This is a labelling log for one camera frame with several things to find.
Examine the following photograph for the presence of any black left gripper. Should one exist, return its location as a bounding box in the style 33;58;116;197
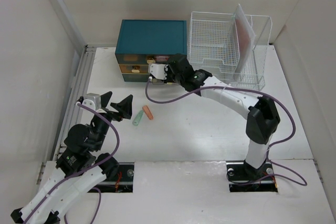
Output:
90;91;132;150

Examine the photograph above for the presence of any orange plastic case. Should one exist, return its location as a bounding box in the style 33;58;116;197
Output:
142;105;154;120

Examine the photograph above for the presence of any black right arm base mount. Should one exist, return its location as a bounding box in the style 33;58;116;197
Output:
226;161;278;193

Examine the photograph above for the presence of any green translucent plastic case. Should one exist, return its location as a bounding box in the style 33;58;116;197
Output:
132;110;144;126

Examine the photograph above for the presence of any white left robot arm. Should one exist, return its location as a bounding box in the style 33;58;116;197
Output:
10;91;133;223

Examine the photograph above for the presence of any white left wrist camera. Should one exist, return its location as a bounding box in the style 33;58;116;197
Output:
77;93;102;111

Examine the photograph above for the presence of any white wire file rack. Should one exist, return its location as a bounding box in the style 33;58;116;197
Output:
187;12;272;91

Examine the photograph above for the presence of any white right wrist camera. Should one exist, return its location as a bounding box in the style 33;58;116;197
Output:
148;63;168;80

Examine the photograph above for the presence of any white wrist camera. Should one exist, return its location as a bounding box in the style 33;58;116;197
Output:
77;93;102;111
148;63;168;80

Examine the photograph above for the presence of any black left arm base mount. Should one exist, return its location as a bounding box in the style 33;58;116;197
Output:
95;163;135;193

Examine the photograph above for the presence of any pink lid marker tube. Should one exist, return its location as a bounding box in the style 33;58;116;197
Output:
155;55;170;63

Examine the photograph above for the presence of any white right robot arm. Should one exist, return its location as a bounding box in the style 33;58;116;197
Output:
159;54;280;179

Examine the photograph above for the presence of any teal drawer organizer box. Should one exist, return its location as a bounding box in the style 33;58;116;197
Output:
115;19;187;82

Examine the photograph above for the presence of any aluminium rail frame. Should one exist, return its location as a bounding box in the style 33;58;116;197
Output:
46;45;97;161

